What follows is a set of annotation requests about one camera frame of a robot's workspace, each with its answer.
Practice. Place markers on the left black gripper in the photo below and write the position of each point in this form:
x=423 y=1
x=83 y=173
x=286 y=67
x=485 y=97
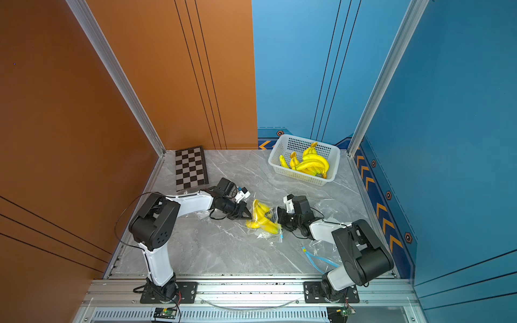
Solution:
x=242 y=209

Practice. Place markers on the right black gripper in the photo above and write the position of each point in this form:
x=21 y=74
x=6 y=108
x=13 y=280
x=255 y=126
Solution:
x=281 y=220

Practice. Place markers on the bagged banana bunch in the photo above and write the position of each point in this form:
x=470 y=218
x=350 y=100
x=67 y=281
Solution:
x=314 y=165
x=264 y=223
x=293 y=163

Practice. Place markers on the clear zip-top bag blue seal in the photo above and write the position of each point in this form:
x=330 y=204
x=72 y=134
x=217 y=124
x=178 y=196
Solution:
x=320 y=246

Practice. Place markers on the yellow banana bunch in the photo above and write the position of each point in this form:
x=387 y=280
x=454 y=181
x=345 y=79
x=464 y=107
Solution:
x=311 y=150

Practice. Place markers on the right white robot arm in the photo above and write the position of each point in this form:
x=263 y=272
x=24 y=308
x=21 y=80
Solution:
x=363 y=256

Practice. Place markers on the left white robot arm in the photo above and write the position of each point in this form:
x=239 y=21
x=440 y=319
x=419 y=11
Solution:
x=152 y=228

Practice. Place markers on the white plastic basket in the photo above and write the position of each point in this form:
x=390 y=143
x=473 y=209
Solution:
x=287 y=144

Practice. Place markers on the brown checkered chessboard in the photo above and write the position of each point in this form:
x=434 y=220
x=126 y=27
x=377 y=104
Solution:
x=191 y=169

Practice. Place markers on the right green circuit board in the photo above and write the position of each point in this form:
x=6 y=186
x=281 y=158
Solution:
x=339 y=314

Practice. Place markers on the green circuit board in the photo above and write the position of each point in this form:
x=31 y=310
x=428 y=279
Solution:
x=164 y=314
x=339 y=314

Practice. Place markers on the left green circuit board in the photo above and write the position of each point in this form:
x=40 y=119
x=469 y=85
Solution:
x=164 y=314

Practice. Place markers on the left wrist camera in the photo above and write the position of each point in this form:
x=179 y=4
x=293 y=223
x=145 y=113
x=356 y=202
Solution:
x=242 y=194

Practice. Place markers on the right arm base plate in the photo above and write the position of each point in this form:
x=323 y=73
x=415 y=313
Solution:
x=316 y=292

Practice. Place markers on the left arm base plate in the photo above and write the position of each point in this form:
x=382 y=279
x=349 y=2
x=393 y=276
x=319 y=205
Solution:
x=178 y=292

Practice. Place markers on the aluminium front rail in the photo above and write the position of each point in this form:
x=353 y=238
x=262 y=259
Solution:
x=234 y=291

